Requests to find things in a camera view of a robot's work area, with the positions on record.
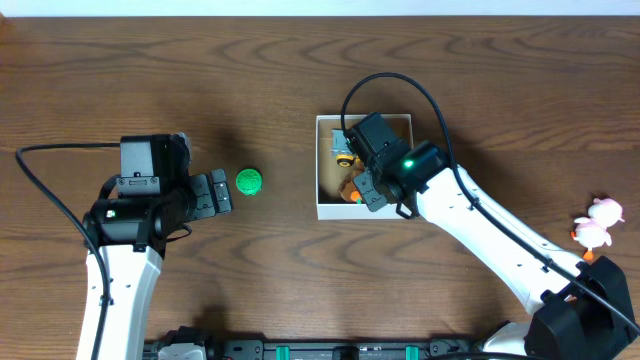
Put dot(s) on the brown plush toy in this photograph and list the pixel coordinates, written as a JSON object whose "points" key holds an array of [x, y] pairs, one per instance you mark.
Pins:
{"points": [[348, 190]]}

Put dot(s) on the white pink duck toy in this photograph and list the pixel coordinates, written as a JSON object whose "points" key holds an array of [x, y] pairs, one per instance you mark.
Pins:
{"points": [[591, 231]]}

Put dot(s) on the yellow grey toy truck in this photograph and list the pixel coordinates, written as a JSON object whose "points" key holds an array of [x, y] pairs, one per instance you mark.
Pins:
{"points": [[340, 150]]}

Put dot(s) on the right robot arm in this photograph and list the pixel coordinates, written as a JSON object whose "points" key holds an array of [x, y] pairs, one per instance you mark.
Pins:
{"points": [[579, 310]]}

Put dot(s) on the green round toy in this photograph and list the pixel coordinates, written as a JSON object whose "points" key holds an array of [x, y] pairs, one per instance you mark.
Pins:
{"points": [[249, 181]]}

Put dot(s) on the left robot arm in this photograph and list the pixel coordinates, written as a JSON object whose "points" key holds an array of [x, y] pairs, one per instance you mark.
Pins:
{"points": [[120, 287]]}

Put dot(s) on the white cardboard box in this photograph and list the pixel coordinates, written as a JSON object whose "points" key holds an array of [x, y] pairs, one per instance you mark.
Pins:
{"points": [[329, 204]]}

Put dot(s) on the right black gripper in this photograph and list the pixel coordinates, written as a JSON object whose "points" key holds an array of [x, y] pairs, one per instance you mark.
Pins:
{"points": [[373, 200]]}

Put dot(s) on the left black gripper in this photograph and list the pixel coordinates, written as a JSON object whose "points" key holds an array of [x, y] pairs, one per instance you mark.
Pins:
{"points": [[201, 195]]}

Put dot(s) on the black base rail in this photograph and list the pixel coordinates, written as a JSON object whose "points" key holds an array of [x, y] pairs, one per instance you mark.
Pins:
{"points": [[320, 349]]}

